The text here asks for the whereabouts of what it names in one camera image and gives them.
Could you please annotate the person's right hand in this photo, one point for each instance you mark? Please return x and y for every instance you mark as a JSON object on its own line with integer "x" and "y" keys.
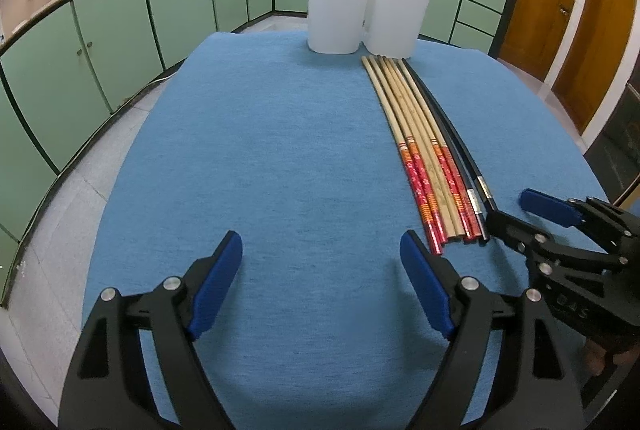
{"x": 597, "y": 360}

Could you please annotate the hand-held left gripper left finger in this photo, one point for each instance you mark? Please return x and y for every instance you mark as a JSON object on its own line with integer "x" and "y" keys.
{"x": 220, "y": 280}

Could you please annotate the white double chopstick holder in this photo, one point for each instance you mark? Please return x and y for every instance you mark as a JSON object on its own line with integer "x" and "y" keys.
{"x": 335, "y": 5}

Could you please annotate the red-ended bamboo chopstick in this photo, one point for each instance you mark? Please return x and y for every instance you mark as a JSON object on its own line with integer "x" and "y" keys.
{"x": 454, "y": 170}
{"x": 446, "y": 170}
{"x": 412, "y": 172}
{"x": 424, "y": 180}

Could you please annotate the blue tablecloth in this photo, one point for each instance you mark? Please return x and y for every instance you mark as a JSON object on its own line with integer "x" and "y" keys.
{"x": 280, "y": 150}

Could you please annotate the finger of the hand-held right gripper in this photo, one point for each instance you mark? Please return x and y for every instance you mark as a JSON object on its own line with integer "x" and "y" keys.
{"x": 545, "y": 206}
{"x": 510, "y": 227}

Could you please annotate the row of green kitchen cabinets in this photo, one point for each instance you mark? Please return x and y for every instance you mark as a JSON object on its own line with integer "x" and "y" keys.
{"x": 115, "y": 30}

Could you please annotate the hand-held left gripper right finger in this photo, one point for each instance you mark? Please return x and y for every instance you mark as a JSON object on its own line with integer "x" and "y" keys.
{"x": 425, "y": 280}

